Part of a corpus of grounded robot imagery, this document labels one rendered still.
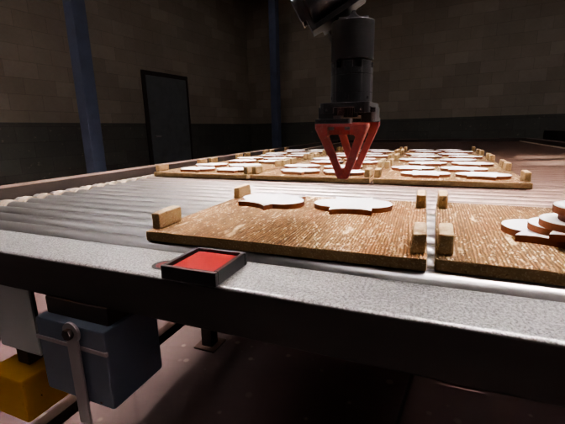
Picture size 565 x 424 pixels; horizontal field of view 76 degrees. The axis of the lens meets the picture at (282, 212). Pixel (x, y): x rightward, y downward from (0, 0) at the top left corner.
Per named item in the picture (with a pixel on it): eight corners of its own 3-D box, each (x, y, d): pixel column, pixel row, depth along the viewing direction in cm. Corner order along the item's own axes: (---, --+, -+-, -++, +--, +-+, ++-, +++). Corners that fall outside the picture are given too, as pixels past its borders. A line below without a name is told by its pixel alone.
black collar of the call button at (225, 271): (215, 288, 40) (214, 273, 40) (161, 278, 43) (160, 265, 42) (247, 264, 47) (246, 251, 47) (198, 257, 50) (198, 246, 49)
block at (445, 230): (453, 257, 42) (455, 235, 41) (435, 255, 43) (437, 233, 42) (451, 242, 47) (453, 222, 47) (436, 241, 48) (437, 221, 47)
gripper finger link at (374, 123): (326, 173, 54) (327, 108, 52) (337, 167, 61) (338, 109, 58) (372, 174, 52) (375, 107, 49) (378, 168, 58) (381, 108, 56)
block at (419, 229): (426, 256, 42) (428, 233, 42) (409, 254, 43) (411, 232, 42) (426, 241, 48) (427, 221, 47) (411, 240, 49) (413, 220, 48)
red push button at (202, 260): (213, 283, 41) (213, 272, 41) (171, 277, 43) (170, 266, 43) (239, 265, 46) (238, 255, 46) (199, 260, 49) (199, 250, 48)
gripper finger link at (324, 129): (314, 180, 48) (314, 107, 45) (327, 172, 54) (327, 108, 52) (365, 182, 45) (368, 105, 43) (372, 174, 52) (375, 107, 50)
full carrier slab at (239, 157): (287, 168, 157) (287, 158, 156) (207, 166, 172) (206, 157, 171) (310, 161, 188) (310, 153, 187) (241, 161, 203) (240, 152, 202)
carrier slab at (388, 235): (426, 272, 42) (427, 259, 41) (145, 241, 56) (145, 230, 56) (425, 209, 74) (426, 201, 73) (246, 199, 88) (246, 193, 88)
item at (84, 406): (111, 439, 49) (93, 320, 45) (43, 412, 54) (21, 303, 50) (166, 386, 59) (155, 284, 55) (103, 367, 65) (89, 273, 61)
